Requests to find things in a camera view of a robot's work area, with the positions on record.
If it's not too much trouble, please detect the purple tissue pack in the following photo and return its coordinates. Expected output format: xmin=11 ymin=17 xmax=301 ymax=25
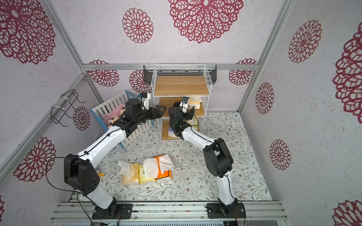
xmin=168 ymin=127 xmax=177 ymax=138

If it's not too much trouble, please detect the pale yellow tissue pack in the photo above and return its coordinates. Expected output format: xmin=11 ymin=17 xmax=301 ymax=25
xmin=188 ymin=97 xmax=202 ymax=109

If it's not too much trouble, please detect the black wire wall rack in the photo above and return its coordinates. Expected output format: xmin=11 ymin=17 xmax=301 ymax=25
xmin=50 ymin=89 xmax=85 ymax=128

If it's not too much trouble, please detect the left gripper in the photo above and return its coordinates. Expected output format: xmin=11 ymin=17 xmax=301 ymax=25
xmin=134 ymin=104 xmax=166 ymax=125

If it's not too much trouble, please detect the yellow-green tissue box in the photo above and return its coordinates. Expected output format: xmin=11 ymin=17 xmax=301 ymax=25
xmin=139 ymin=158 xmax=159 ymax=186

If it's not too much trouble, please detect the blue white toy crib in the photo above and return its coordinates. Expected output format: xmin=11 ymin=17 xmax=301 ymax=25
xmin=90 ymin=90 xmax=155 ymax=149

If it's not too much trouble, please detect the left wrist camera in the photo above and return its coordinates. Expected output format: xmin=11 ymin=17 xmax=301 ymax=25
xmin=139 ymin=92 xmax=151 ymax=110

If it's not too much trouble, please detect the orange tissue pack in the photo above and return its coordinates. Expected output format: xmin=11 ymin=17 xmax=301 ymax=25
xmin=154 ymin=154 xmax=174 ymax=184

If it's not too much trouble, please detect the light green tissue pack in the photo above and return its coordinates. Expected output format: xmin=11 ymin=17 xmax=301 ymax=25
xmin=187 ymin=116 xmax=199 ymax=131

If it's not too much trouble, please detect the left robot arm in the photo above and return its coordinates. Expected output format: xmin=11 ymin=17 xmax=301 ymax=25
xmin=64 ymin=98 xmax=166 ymax=216

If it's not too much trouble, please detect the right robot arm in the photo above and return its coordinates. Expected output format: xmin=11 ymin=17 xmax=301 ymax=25
xmin=168 ymin=102 xmax=238 ymax=216

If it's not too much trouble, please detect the white wire wooden shelf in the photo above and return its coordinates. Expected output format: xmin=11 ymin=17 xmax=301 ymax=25
xmin=151 ymin=65 xmax=213 ymax=132

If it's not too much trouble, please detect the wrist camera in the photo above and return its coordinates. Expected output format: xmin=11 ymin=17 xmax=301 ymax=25
xmin=179 ymin=97 xmax=189 ymax=114
xmin=139 ymin=92 xmax=151 ymax=110

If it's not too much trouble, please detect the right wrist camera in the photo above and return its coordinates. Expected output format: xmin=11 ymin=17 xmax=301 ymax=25
xmin=179 ymin=97 xmax=189 ymax=114

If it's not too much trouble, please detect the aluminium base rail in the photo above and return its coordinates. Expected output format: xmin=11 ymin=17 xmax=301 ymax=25
xmin=50 ymin=201 xmax=288 ymax=223

